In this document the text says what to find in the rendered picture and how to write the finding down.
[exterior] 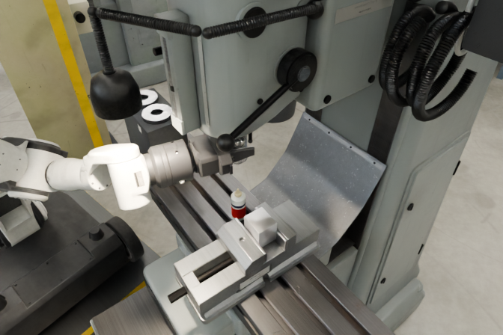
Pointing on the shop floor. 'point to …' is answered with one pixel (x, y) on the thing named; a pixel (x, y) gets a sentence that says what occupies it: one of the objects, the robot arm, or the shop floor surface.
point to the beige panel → (47, 57)
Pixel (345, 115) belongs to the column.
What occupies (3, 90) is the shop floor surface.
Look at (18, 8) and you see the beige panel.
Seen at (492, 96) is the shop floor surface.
